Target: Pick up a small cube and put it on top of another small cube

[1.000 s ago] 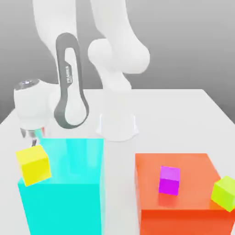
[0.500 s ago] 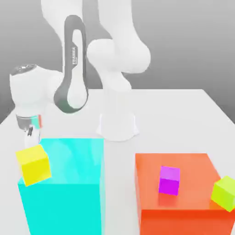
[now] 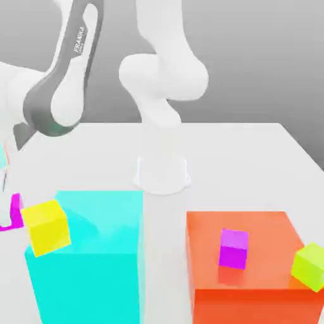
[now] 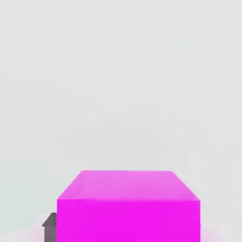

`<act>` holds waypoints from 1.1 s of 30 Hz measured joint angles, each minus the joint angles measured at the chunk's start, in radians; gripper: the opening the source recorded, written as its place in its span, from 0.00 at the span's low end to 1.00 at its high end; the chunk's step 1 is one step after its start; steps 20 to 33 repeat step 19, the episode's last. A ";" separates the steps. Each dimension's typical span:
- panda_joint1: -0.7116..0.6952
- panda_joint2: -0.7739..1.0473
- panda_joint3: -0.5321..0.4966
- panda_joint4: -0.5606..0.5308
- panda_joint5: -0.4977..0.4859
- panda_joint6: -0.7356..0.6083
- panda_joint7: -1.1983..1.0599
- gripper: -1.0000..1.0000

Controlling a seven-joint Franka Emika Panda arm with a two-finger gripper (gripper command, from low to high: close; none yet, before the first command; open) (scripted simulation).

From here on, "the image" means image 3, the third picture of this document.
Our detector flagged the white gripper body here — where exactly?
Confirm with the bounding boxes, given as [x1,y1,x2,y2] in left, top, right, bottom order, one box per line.
[0,167,13,227]

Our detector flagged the small magenta cube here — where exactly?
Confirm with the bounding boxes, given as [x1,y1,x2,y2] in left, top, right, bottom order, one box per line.
[0,192,25,232]
[218,228,249,271]

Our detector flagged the large orange box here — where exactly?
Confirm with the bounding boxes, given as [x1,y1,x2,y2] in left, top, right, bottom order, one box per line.
[185,211,324,324]

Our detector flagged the large cyan box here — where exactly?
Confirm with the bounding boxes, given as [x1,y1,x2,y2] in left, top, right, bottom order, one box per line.
[24,190,144,324]

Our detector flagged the small yellow cube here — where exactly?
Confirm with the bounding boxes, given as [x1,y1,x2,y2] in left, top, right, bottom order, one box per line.
[20,199,72,258]

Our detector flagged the small lime green cube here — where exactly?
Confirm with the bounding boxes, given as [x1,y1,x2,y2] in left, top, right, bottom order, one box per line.
[290,242,324,293]

